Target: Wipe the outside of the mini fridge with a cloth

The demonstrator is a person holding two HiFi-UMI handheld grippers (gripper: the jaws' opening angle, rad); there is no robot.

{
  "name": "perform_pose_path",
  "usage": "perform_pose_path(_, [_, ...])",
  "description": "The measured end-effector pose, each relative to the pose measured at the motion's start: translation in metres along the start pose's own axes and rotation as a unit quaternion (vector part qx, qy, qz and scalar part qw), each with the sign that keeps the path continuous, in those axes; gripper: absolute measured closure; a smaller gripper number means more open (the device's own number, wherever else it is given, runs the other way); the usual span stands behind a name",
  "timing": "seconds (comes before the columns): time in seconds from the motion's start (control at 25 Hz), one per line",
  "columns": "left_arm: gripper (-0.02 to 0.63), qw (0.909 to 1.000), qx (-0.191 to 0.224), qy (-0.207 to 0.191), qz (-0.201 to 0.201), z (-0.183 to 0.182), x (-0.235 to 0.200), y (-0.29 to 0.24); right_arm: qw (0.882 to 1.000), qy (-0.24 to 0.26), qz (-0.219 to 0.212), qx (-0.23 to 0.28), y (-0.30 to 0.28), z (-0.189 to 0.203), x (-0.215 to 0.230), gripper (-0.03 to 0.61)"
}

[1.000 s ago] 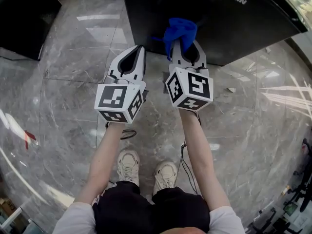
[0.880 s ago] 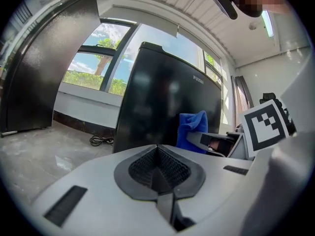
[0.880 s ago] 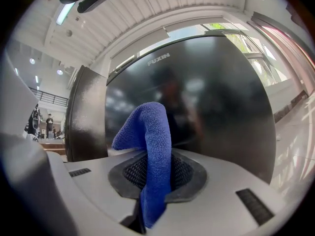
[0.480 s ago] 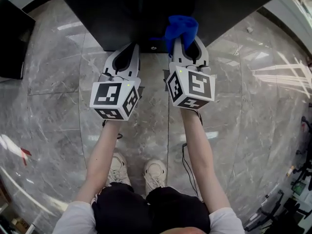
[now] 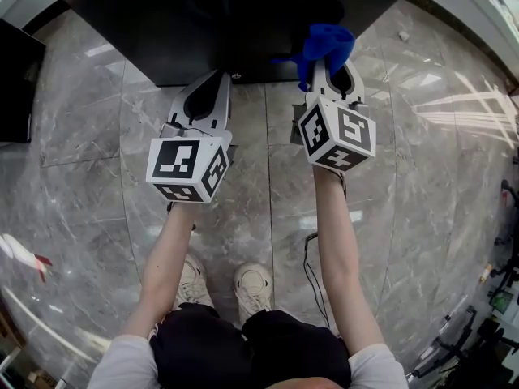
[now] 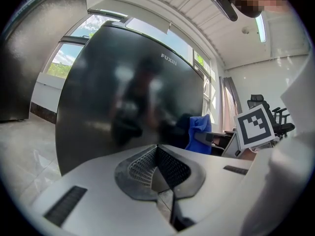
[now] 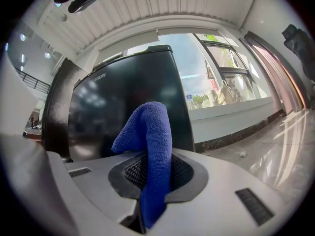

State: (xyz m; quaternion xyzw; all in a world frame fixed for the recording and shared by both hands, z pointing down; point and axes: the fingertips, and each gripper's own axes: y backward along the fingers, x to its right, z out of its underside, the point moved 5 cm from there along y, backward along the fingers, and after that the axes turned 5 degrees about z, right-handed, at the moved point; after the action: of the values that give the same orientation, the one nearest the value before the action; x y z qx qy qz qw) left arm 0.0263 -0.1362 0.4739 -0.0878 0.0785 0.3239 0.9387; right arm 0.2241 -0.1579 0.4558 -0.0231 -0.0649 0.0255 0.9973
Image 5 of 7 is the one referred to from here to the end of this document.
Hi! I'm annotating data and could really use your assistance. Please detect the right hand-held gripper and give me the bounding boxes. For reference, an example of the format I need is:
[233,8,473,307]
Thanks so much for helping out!
[290,59,378,173]

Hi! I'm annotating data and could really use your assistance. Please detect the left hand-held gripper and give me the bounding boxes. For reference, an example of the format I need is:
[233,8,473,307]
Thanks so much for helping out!
[145,70,239,205]

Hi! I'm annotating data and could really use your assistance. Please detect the blue cleaning cloth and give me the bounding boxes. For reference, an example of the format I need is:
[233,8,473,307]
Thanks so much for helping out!
[270,23,358,94]

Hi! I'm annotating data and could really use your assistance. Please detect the small black mini fridge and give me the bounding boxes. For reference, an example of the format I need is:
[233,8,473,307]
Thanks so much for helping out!
[32,0,431,88]

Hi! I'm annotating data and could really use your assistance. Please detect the person's left forearm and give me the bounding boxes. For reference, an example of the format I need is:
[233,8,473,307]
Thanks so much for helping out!
[121,200,199,339]

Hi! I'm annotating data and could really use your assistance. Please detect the person's right forearm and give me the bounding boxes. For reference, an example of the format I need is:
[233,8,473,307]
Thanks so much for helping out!
[311,168,387,354]

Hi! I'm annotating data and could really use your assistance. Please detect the tall black fridge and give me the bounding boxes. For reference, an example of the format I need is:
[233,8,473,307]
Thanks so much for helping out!
[0,18,47,143]

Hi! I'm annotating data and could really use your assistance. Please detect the grey window ledge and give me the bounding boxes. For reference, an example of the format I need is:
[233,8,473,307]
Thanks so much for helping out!
[413,0,519,93]

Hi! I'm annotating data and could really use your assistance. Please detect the person's left cream shoe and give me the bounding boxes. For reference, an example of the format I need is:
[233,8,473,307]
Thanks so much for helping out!
[176,253,214,310]

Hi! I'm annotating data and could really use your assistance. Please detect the person's cream shoe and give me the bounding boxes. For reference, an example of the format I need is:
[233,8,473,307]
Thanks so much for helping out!
[232,262,274,326]
[176,253,214,310]

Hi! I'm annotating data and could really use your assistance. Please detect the person's right cream shoe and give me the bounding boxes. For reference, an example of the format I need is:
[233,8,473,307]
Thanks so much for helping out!
[232,262,274,326]

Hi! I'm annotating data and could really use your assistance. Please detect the black trousers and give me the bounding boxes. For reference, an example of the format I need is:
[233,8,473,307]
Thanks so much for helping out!
[148,301,352,389]

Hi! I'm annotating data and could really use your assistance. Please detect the white flower print t-shirt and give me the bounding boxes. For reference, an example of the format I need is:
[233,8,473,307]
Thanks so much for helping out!
[87,333,409,389]

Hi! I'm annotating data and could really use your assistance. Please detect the small green box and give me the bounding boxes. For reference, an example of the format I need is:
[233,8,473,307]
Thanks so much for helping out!
[488,289,516,315]

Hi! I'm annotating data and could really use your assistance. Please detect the cardboard box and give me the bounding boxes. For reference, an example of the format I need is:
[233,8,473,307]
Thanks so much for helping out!
[26,369,58,389]

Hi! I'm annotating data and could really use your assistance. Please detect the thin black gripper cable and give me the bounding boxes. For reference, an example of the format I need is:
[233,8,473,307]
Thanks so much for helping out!
[303,233,332,328]

